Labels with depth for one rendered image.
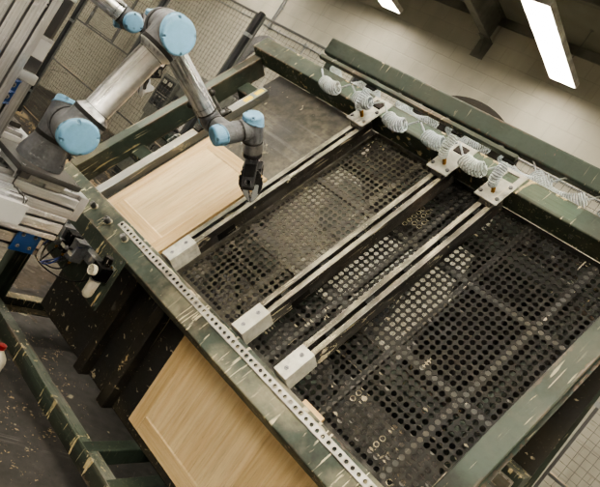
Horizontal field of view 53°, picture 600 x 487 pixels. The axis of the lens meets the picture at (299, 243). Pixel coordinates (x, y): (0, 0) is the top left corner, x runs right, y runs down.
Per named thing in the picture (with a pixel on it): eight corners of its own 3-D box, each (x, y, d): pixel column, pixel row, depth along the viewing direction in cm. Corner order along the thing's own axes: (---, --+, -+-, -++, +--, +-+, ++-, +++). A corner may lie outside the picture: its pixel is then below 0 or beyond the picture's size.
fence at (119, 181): (99, 193, 272) (95, 186, 269) (263, 93, 304) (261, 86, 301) (103, 199, 269) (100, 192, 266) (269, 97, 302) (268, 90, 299)
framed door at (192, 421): (131, 418, 250) (128, 418, 248) (204, 311, 244) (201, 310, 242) (265, 606, 199) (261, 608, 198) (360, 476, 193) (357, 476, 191)
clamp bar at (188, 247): (164, 261, 240) (144, 219, 222) (377, 115, 281) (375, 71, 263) (178, 274, 234) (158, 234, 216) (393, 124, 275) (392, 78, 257)
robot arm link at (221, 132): (205, 140, 215) (233, 134, 220) (217, 151, 207) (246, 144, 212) (203, 119, 211) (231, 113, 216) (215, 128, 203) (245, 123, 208)
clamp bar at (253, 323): (232, 331, 214) (215, 292, 196) (456, 159, 255) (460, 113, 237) (248, 349, 208) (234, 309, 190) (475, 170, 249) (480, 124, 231)
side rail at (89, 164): (79, 178, 291) (70, 160, 282) (258, 71, 328) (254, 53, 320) (85, 184, 287) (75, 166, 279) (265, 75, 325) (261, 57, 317)
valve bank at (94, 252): (14, 237, 256) (43, 189, 253) (43, 244, 267) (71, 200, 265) (64, 305, 228) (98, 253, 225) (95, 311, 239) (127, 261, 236)
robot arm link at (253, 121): (236, 110, 211) (258, 106, 215) (236, 138, 218) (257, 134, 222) (246, 121, 206) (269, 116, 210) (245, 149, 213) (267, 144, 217)
